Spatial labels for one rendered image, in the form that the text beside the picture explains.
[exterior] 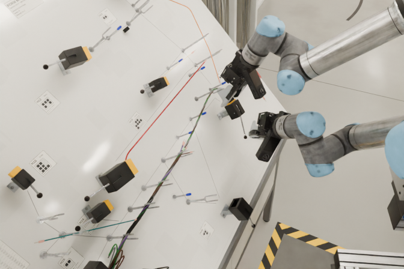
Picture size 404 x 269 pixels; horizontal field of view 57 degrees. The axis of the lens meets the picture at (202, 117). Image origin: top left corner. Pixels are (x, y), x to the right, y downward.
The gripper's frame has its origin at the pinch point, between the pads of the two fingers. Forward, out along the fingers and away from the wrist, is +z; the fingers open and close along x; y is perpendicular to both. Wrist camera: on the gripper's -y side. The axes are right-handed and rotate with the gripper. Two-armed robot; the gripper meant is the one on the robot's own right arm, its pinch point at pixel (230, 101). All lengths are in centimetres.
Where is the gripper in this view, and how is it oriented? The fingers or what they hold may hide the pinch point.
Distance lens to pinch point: 136.4
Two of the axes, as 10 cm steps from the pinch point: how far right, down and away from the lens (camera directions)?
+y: -7.2, -6.7, 2.0
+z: -3.6, 6.0, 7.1
